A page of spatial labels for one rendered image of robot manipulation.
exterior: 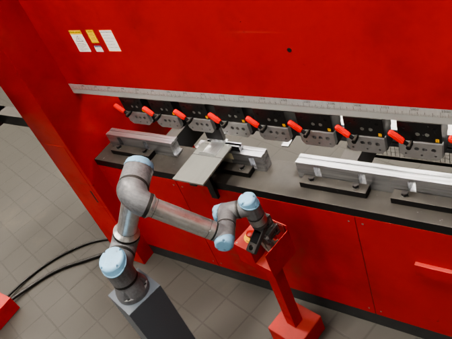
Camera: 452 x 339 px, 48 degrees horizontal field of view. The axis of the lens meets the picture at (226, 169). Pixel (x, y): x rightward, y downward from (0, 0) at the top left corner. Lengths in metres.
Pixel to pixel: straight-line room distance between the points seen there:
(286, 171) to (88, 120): 1.21
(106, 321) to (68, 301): 0.39
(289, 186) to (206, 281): 1.16
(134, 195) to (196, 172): 0.56
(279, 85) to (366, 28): 0.44
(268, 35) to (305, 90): 0.25
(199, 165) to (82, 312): 1.54
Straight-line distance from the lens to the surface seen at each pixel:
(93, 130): 3.02
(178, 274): 3.35
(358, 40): 1.74
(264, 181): 2.35
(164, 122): 2.54
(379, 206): 2.12
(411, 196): 2.10
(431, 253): 2.18
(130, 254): 2.21
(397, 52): 1.72
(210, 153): 2.42
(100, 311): 3.47
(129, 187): 1.87
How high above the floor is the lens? 2.42
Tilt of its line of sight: 38 degrees down
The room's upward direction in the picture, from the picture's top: 23 degrees counter-clockwise
